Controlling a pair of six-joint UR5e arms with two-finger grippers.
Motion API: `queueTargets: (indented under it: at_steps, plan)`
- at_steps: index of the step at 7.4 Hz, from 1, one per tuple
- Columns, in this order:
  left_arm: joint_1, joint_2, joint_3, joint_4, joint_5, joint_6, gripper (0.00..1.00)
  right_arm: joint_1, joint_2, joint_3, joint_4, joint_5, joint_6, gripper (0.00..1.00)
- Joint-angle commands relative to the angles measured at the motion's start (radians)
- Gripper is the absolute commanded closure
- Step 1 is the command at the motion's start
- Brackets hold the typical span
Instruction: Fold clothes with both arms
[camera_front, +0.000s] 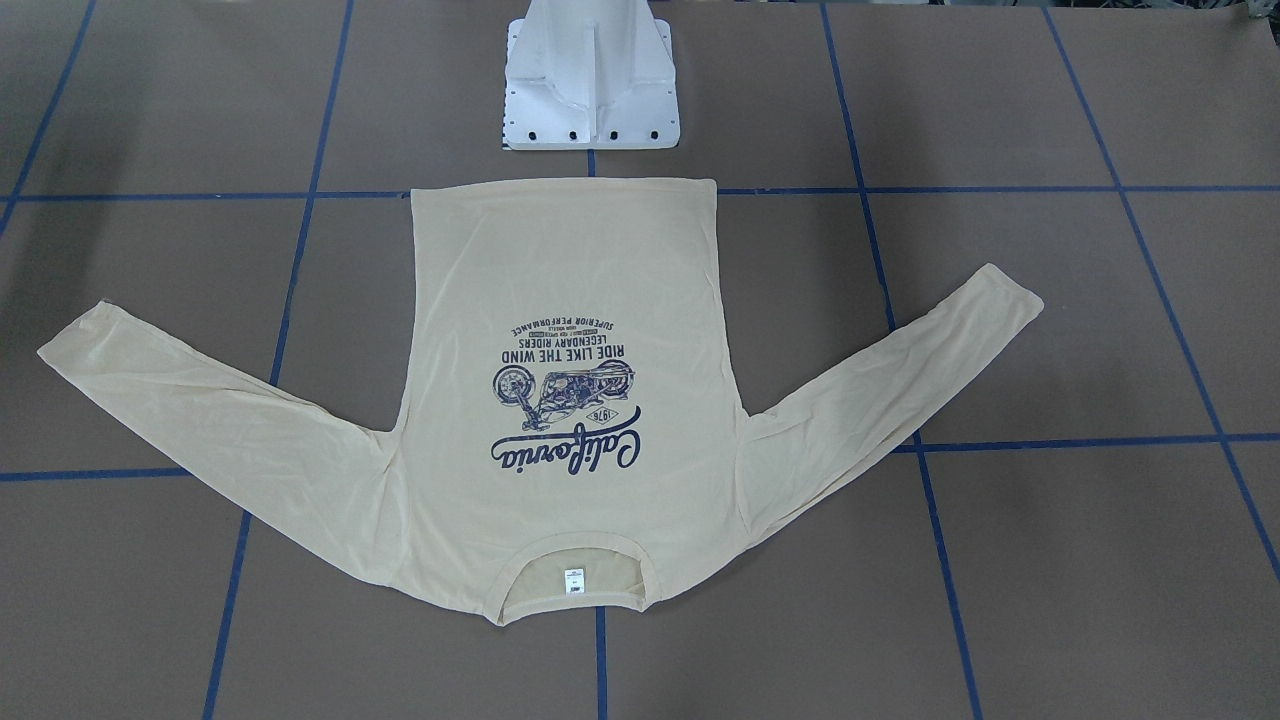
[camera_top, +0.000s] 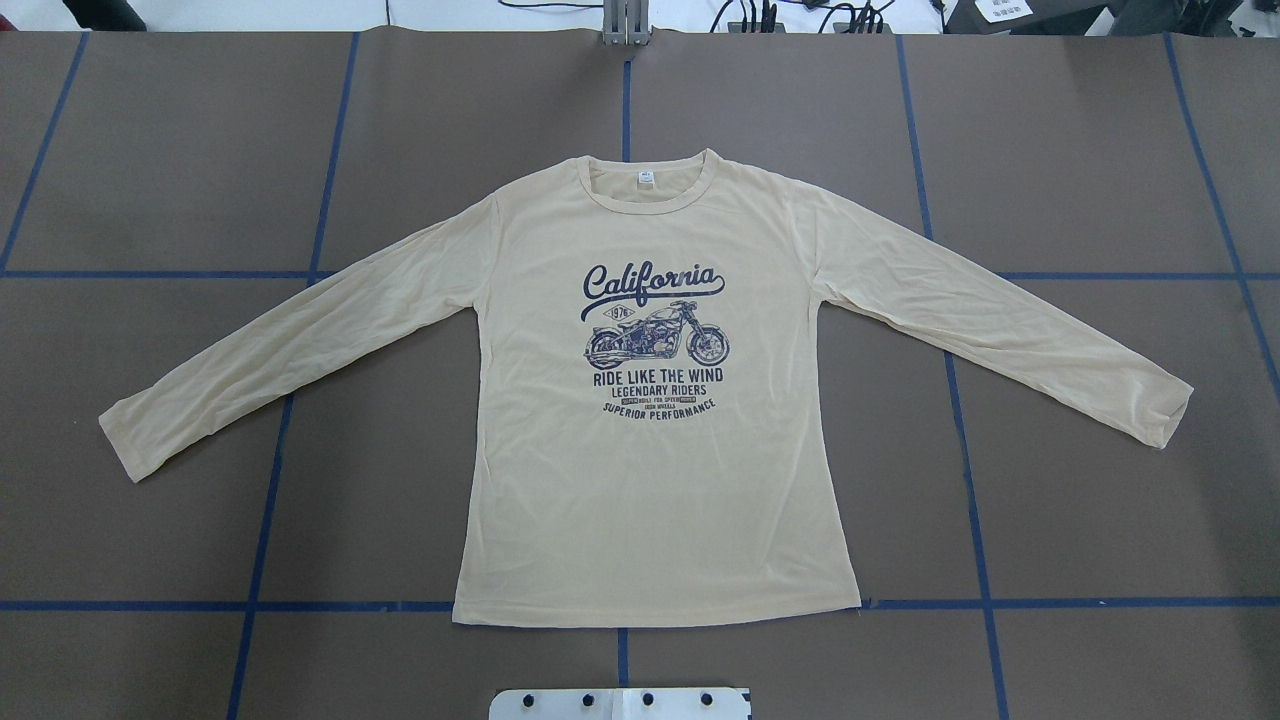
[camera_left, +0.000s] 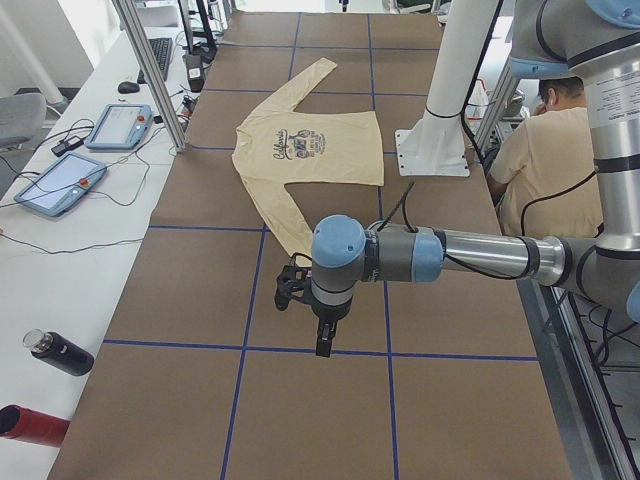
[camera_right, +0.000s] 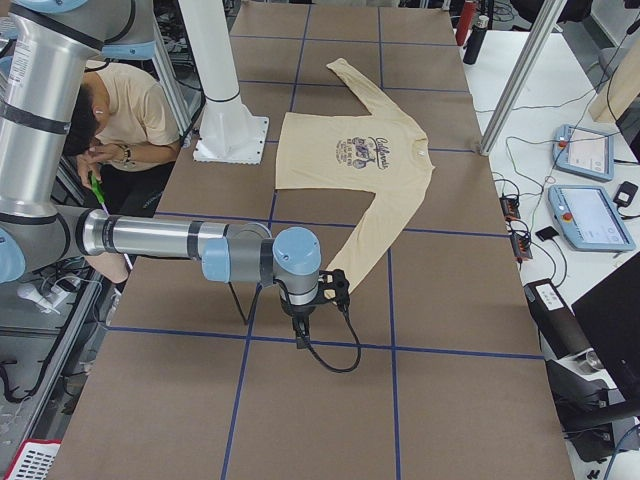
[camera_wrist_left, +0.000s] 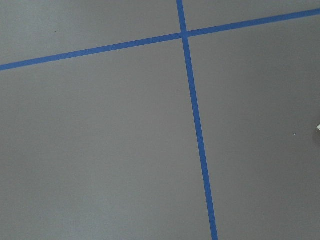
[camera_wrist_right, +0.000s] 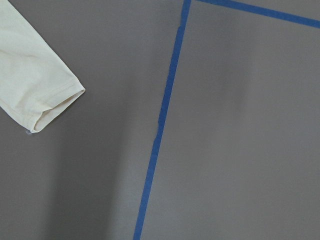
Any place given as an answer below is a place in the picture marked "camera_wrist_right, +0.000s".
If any cream long-sleeve printed shirt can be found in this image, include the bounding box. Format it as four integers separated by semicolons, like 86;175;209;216
0;0;85;133

